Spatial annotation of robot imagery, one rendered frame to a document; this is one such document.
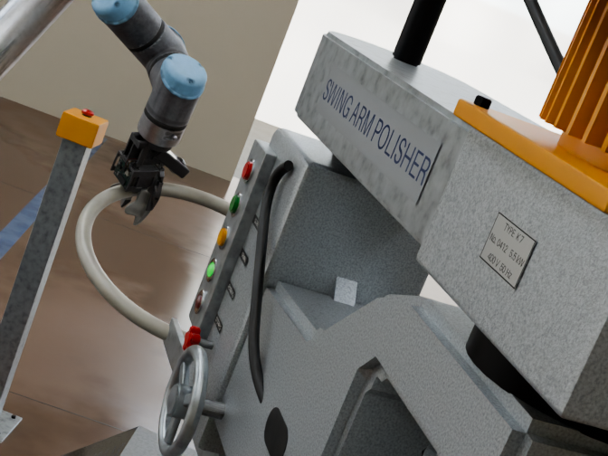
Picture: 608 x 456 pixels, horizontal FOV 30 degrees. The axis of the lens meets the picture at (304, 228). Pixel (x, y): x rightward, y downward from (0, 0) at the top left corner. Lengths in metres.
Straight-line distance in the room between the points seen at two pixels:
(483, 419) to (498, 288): 0.10
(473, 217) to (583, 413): 0.23
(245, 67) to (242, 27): 0.29
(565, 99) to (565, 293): 0.16
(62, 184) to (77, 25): 4.93
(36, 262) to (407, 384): 2.73
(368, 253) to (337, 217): 0.07
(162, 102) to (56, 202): 1.43
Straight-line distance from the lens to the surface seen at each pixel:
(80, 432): 4.04
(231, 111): 8.39
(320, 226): 1.45
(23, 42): 2.76
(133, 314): 2.06
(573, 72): 0.89
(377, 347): 1.09
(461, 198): 0.96
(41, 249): 3.65
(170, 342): 2.02
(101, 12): 2.23
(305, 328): 1.32
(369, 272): 1.49
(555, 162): 0.82
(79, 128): 3.52
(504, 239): 0.87
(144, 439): 2.22
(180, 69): 2.21
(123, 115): 8.47
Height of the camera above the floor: 1.80
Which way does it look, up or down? 13 degrees down
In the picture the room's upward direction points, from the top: 22 degrees clockwise
